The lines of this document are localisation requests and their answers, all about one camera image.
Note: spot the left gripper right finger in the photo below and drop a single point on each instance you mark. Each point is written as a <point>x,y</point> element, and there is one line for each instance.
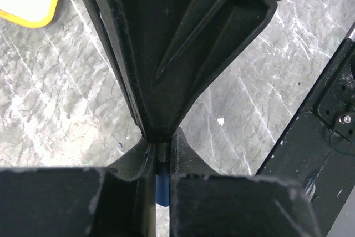
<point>205,203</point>

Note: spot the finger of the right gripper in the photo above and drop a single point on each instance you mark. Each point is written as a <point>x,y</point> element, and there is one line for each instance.
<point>169,51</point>
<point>94,14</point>

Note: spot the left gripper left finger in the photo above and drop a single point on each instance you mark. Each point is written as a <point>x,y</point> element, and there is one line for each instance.
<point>118,200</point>

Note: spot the blue marker cap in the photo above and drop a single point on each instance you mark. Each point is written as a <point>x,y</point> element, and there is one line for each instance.
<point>163,183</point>

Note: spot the white blue whiteboard marker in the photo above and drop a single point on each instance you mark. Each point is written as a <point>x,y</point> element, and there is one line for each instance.
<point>163,152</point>

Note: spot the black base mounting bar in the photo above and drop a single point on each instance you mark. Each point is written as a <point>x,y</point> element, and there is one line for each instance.
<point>317,147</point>

